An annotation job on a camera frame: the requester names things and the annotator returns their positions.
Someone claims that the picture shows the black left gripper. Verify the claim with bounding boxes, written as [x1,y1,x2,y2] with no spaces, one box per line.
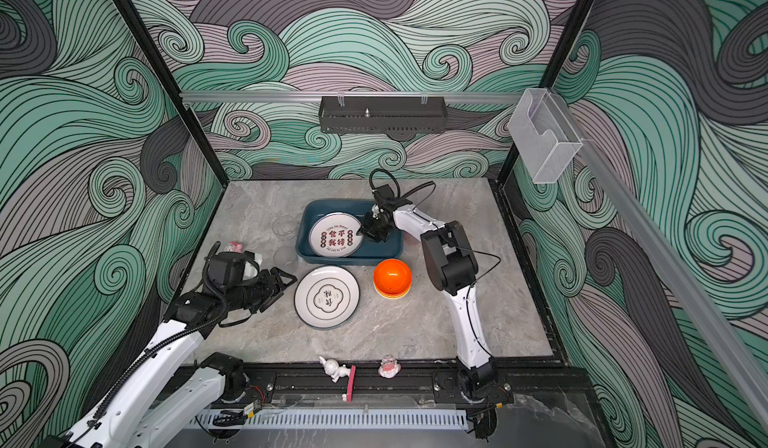
[227,266,298,313]

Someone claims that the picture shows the white plate red characters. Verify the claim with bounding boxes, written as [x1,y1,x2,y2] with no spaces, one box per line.
[309,212,363,258]

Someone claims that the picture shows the white plate black ring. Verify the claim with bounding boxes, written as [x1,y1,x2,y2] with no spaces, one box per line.
[293,265,362,330]

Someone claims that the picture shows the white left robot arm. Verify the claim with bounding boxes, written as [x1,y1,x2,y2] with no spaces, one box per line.
[41,244,297,447]

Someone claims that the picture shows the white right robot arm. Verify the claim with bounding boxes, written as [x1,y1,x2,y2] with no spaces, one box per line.
[296,168,498,403]

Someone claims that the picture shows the dark teal plastic bin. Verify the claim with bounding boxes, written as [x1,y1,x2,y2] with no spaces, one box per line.
[295,199,404,266]

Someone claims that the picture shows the orange bowl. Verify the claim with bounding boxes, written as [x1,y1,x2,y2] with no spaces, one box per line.
[373,259,413,299]

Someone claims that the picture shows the pink plush toy figure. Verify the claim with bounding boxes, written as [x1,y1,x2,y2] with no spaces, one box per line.
[225,242,244,253]

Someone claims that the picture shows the white rabbit figurine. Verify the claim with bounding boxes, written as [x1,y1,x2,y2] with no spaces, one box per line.
[319,356,352,383]

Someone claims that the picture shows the pink flat stick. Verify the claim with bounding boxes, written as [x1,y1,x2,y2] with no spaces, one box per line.
[344,365,356,403]

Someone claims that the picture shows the pink white small figurine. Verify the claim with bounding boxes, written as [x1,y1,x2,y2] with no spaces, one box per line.
[378,355,402,379]

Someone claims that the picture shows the black wall shelf tray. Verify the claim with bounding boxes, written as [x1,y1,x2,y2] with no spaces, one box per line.
[318,97,448,135]

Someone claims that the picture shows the aluminium wall rail back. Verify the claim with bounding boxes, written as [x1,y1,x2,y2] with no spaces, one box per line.
[179,90,522,105]

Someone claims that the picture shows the aluminium wall rail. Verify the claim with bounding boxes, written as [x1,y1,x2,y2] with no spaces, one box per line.
[545,90,767,428]
[179,90,522,105]

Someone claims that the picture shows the white slotted cable duct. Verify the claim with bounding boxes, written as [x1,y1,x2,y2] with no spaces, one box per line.
[185,408,470,431]

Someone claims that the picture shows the black right corner post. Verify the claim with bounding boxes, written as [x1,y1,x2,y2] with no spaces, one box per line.
[497,0,595,187]

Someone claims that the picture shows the clear acrylic wall box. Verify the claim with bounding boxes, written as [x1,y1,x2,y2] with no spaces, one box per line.
[507,88,583,184]

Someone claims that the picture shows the aluminium wall rail right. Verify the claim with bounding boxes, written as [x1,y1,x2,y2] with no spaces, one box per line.
[545,90,767,428]

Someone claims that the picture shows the black corner frame post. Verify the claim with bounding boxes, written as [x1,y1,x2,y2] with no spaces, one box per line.
[112,0,229,188]

